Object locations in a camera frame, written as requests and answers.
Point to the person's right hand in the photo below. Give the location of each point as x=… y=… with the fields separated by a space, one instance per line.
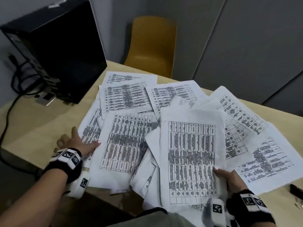
x=233 y=182

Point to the person's left hand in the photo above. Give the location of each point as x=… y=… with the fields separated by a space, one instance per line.
x=75 y=145

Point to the white paper sheet with table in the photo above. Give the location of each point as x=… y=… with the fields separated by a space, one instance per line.
x=191 y=151

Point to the black binder clip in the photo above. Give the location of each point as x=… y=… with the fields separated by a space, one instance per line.
x=297 y=189

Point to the stack of printed paper sheets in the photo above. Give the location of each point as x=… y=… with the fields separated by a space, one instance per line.
x=127 y=99

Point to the person's left forearm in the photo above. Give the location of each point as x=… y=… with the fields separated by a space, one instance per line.
x=30 y=198

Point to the person's grey clothing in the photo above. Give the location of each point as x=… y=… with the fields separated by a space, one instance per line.
x=165 y=219

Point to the black right wristband with markers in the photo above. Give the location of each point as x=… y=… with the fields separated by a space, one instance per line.
x=251 y=210

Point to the silver flat device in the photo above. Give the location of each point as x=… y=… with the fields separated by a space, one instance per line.
x=46 y=99

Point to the black computer tower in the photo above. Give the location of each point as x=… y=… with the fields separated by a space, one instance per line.
x=66 y=49

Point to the yellow plastic chair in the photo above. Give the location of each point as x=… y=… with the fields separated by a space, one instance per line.
x=151 y=44

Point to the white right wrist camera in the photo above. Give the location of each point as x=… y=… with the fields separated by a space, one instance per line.
x=216 y=210

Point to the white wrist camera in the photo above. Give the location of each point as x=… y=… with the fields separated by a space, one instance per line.
x=216 y=210
x=79 y=184

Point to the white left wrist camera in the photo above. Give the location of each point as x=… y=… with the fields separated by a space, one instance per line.
x=79 y=184

